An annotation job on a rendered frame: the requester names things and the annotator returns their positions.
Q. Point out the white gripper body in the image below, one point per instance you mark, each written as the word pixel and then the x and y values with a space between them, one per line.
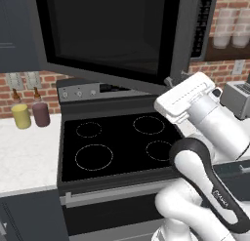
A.
pixel 182 97

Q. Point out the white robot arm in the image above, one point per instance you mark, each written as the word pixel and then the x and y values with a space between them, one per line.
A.
pixel 215 128

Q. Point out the dark grey microwave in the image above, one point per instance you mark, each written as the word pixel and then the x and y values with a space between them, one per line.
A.
pixel 117 30

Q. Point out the black microwave door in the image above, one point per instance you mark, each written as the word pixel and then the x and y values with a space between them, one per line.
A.
pixel 107 27

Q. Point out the black oven door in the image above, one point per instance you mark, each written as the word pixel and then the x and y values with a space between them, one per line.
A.
pixel 107 215

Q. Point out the grey toaster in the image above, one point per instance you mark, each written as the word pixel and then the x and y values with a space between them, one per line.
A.
pixel 237 100

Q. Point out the grey stove knob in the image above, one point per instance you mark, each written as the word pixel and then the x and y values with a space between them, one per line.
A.
pixel 79 94
pixel 65 95
pixel 93 92

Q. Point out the black stove with hob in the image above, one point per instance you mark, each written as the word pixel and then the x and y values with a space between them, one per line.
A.
pixel 117 147

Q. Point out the dark grey drawer front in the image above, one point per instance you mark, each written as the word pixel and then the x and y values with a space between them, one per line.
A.
pixel 232 183

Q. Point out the maroon sauce bottle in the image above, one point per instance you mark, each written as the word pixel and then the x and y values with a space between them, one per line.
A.
pixel 41 114

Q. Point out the yellow sauce bottle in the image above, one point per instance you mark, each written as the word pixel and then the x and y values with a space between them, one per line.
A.
pixel 21 116

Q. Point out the dark grey base cupboard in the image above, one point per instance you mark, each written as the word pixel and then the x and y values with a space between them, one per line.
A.
pixel 32 219

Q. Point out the brown wall shelf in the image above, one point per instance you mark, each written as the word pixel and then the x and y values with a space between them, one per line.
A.
pixel 228 54

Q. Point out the dark grey wall cupboard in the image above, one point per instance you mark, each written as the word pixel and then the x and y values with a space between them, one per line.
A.
pixel 16 30

